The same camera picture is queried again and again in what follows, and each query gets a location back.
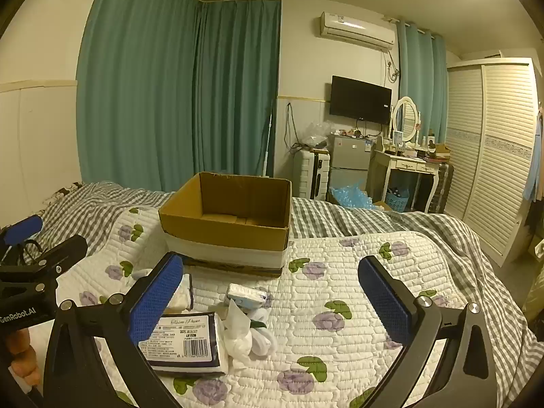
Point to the wide teal curtain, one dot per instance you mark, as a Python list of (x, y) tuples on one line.
[(136, 85)]

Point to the brown box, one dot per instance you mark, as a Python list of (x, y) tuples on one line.
[(441, 150)]

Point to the white pole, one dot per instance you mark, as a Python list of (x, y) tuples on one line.
[(267, 140)]

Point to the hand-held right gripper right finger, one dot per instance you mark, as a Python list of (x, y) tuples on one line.
[(384, 301)]

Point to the white louvred wardrobe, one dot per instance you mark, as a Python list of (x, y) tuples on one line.
[(488, 148)]

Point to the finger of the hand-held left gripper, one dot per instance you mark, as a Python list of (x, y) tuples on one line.
[(63, 250), (23, 227)]

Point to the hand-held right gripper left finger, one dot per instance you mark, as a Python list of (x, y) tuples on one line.
[(156, 299)]

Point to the black wall television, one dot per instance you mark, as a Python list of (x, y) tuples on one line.
[(361, 100)]

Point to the white ribbed suitcase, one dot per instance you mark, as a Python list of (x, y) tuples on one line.
[(312, 174)]

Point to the dark suitcase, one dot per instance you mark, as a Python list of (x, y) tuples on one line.
[(445, 187)]

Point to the pile of blue plastic bags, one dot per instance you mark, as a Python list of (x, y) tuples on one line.
[(355, 195)]

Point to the white oval mirror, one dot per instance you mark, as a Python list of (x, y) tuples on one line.
[(406, 119)]

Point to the person's left hand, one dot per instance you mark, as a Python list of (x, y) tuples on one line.
[(21, 350)]

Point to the dark floral pillow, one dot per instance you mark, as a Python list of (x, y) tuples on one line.
[(63, 191)]

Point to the small white crumpled tissue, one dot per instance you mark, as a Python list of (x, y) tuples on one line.
[(142, 274)]

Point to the dark blue tissue pack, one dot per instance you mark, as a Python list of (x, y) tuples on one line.
[(182, 342)]

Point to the white dressing table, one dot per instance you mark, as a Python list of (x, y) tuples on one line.
[(403, 163)]

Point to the hanging blue cloth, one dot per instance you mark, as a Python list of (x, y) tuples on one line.
[(533, 174)]

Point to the clear plastic bags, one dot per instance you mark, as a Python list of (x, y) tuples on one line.
[(316, 136)]

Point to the cardboard box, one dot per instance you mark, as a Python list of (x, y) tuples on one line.
[(238, 238)]

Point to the blue plastic basket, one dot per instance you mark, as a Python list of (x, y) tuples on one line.
[(397, 199)]

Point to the white floral quilt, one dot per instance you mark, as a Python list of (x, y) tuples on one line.
[(331, 340)]

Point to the white plastic bag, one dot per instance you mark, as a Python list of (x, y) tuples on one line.
[(242, 333)]

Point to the white air conditioner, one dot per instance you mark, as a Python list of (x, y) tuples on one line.
[(357, 29)]

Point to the small pale blue tissue packet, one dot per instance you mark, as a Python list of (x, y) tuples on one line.
[(246, 295)]

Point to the white tissue pack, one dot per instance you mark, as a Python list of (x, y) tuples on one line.
[(183, 295)]

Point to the small silver fridge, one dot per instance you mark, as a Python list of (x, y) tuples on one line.
[(350, 157)]

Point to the narrow teal curtain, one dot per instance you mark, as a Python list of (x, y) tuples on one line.
[(425, 76)]

